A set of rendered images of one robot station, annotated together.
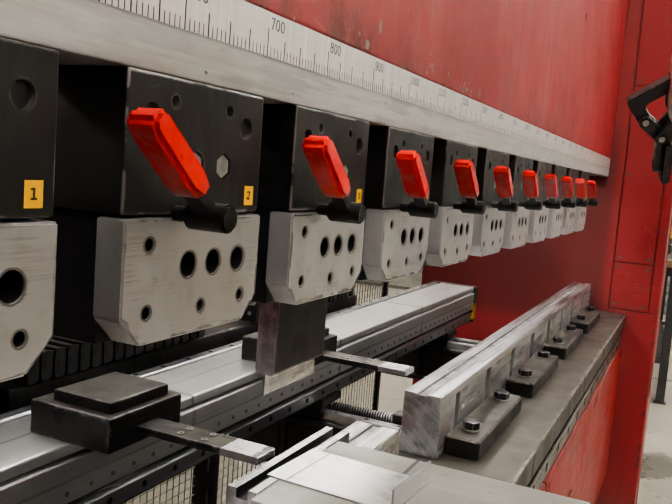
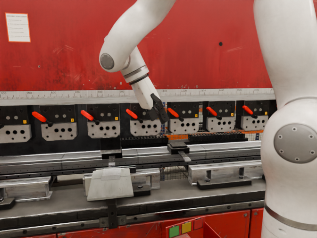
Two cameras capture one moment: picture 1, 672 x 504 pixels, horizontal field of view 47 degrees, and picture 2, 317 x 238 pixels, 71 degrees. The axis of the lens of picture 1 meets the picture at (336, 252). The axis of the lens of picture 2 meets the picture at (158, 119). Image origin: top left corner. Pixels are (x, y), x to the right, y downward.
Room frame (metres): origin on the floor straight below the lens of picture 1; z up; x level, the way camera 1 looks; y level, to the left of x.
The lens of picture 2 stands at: (0.29, -0.98, 1.47)
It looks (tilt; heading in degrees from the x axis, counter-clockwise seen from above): 11 degrees down; 54
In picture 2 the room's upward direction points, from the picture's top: straight up
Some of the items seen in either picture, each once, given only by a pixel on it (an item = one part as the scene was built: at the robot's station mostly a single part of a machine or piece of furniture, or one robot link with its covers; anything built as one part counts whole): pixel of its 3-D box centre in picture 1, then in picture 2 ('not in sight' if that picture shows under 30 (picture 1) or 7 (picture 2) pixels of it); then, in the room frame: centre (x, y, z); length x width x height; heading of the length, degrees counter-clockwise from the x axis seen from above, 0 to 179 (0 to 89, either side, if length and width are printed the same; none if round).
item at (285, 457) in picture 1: (294, 469); (116, 170); (0.75, 0.02, 0.99); 0.20 x 0.03 x 0.03; 155
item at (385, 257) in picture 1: (375, 202); (144, 117); (0.89, -0.04, 1.26); 0.15 x 0.09 x 0.17; 155
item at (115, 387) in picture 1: (162, 420); (112, 156); (0.80, 0.17, 1.01); 0.26 x 0.12 x 0.05; 65
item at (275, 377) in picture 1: (292, 336); (110, 144); (0.73, 0.04, 1.13); 0.10 x 0.02 x 0.10; 155
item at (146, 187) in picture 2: not in sight; (120, 192); (0.74, -0.03, 0.89); 0.30 x 0.05 x 0.03; 155
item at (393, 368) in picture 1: (332, 351); (181, 151); (1.17, -0.01, 1.01); 0.26 x 0.12 x 0.05; 65
